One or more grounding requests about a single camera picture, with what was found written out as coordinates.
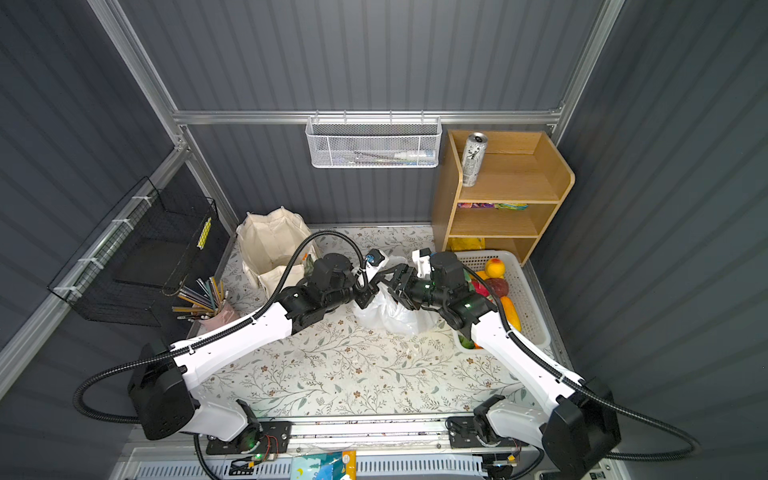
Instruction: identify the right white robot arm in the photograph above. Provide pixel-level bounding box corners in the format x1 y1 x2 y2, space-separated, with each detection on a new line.
365 249 701 479

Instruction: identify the dark red plum toy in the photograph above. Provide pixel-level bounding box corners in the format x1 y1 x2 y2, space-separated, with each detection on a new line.
484 278 509 298

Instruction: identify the yellow snack packet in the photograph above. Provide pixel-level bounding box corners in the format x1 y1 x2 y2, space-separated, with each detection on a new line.
447 237 486 252

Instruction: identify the floral table mat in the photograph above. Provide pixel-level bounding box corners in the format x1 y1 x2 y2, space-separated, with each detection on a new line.
161 224 565 420

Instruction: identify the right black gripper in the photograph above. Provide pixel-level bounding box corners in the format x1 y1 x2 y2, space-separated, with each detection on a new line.
379 263 447 309

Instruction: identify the white wire wall basket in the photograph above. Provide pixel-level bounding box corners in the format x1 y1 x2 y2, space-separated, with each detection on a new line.
305 118 443 169

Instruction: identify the white plastic fruit basket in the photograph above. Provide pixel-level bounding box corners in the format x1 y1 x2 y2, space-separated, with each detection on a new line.
456 250 551 352

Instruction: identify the teal printed booklet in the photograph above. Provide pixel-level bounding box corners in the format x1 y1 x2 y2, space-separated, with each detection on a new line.
290 451 357 480

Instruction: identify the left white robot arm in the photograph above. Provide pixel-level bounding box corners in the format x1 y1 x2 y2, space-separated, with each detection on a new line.
73 247 388 441

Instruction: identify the black wire wall basket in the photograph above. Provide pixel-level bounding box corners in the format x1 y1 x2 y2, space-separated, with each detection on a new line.
48 177 219 327

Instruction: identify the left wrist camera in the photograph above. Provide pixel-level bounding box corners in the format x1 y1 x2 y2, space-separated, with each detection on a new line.
364 248 388 279

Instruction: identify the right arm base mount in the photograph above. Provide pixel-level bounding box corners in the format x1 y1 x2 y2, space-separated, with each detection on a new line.
444 416 517 449

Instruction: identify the left silver drink can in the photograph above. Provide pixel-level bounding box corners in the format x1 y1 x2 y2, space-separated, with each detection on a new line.
461 132 488 187

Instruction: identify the yellow peach toy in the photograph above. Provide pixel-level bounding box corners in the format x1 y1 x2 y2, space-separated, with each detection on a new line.
484 258 506 279

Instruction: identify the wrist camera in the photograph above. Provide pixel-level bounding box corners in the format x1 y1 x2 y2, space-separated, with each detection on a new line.
411 247 432 279
364 248 388 279

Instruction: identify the white plastic grocery bag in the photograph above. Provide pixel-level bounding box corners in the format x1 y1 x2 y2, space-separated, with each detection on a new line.
350 251 439 336

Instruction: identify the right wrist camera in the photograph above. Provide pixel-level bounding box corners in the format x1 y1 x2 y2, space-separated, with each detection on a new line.
411 247 432 279

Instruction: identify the cup of coloured pencils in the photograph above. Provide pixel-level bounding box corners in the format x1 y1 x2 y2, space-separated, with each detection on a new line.
171 277 237 332

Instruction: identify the wooden shelf unit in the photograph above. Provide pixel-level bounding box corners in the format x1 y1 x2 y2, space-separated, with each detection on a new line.
432 130 575 264

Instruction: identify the yellow long pepper toy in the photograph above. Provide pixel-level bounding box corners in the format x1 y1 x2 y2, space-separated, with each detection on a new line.
500 296 522 332

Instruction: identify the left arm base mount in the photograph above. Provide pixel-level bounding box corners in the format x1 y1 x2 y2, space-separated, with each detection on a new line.
205 421 293 459

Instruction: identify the cream canvas tote bag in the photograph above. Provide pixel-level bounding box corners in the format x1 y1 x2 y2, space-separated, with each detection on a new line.
236 207 311 297

